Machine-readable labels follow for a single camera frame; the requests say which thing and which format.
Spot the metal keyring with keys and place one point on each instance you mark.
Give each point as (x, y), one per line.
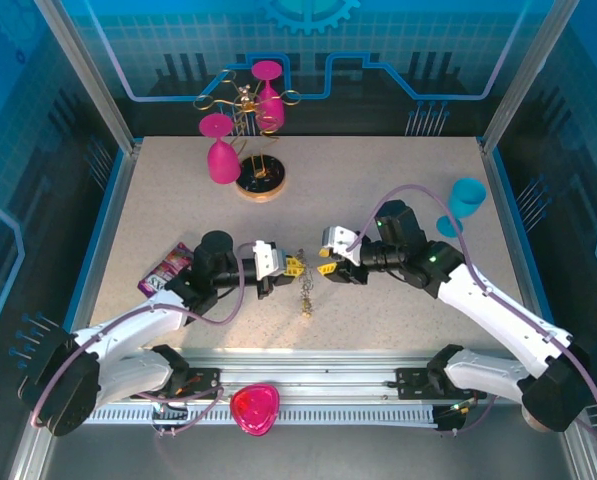
(305, 290)

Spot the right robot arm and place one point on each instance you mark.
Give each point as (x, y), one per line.
(503, 315)

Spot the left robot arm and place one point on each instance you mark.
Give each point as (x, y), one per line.
(128, 320)

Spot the purple snack packet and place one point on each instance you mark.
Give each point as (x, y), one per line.
(165, 272)

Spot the pink plastic wine glass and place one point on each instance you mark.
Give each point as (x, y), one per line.
(270, 110)
(223, 165)

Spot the teal plastic wine glass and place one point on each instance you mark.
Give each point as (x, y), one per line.
(470, 195)

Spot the pink heart-shaped container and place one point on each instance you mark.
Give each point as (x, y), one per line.
(253, 407)

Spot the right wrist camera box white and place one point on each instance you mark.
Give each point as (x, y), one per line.
(340, 240)

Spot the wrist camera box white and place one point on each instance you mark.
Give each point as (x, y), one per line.
(340, 240)
(265, 260)

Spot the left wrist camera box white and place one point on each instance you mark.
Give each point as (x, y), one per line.
(265, 260)

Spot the aluminium mounting rail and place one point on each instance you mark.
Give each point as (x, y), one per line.
(318, 375)

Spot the aluminium side rail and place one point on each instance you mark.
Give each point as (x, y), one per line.
(503, 210)
(116, 210)

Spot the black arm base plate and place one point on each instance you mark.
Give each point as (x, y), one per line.
(208, 382)
(410, 384)

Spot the aluminium frame post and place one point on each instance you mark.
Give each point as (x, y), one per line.
(522, 75)
(89, 75)

